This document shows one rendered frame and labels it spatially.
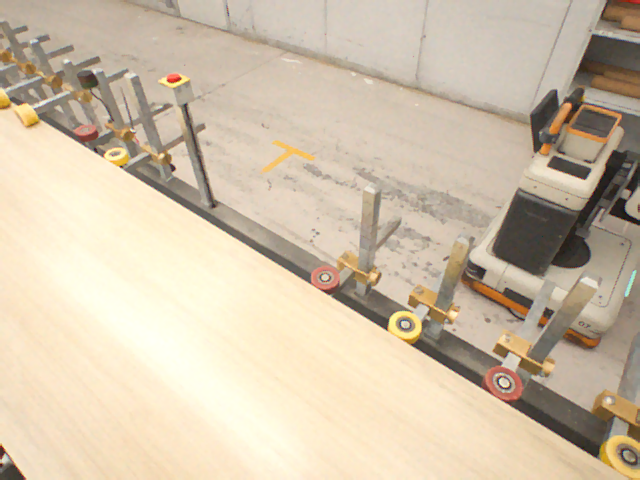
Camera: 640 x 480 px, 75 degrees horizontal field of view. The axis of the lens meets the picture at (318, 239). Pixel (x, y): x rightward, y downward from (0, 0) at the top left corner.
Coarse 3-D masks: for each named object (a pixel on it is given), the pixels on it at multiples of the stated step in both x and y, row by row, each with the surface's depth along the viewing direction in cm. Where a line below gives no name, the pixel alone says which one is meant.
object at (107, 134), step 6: (162, 102) 193; (162, 108) 192; (168, 108) 195; (156, 114) 191; (126, 120) 183; (132, 120) 183; (138, 120) 185; (102, 132) 177; (108, 132) 177; (96, 138) 173; (102, 138) 175; (108, 138) 178; (90, 144) 172; (96, 144) 174
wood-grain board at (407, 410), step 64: (0, 128) 173; (0, 192) 144; (64, 192) 143; (128, 192) 142; (0, 256) 123; (64, 256) 122; (128, 256) 122; (192, 256) 121; (256, 256) 121; (0, 320) 107; (64, 320) 107; (128, 320) 107; (192, 320) 106; (256, 320) 106; (320, 320) 105; (0, 384) 95; (64, 384) 95; (128, 384) 95; (192, 384) 94; (256, 384) 94; (320, 384) 94; (384, 384) 93; (448, 384) 93; (64, 448) 85; (128, 448) 85; (192, 448) 85; (256, 448) 85; (320, 448) 84; (384, 448) 84; (448, 448) 84; (512, 448) 83; (576, 448) 83
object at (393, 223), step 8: (392, 216) 142; (392, 224) 140; (384, 232) 137; (392, 232) 140; (384, 240) 137; (376, 248) 134; (344, 272) 126; (352, 272) 126; (344, 280) 124; (336, 296) 123
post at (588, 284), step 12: (588, 276) 80; (600, 276) 80; (576, 288) 82; (588, 288) 80; (564, 300) 86; (576, 300) 83; (588, 300) 82; (564, 312) 87; (576, 312) 85; (552, 324) 91; (564, 324) 89; (540, 336) 96; (552, 336) 93; (540, 348) 98; (552, 348) 95; (540, 360) 100; (516, 372) 108
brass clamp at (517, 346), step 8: (512, 336) 106; (496, 344) 106; (504, 344) 104; (512, 344) 104; (520, 344) 104; (528, 344) 104; (496, 352) 107; (504, 352) 105; (512, 352) 103; (520, 352) 103; (520, 360) 103; (528, 360) 102; (544, 360) 101; (552, 360) 101; (528, 368) 103; (536, 368) 101; (544, 368) 101; (552, 368) 100; (536, 376) 103; (544, 376) 101
